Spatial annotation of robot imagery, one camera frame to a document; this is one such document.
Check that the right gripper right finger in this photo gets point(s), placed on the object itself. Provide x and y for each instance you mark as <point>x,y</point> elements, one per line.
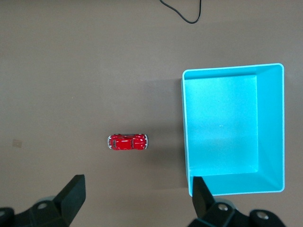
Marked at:
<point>203,205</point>

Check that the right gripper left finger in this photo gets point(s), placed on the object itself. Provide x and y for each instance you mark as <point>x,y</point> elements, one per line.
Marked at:
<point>71,201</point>

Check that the red beetle toy car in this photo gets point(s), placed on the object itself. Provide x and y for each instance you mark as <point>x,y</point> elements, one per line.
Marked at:
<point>127,142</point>

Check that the blue plastic box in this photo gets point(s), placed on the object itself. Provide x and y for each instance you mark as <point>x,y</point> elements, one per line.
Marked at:
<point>220,127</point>

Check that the brown tape patch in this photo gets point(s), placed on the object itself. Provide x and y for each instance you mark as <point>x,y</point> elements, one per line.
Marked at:
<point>17,143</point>

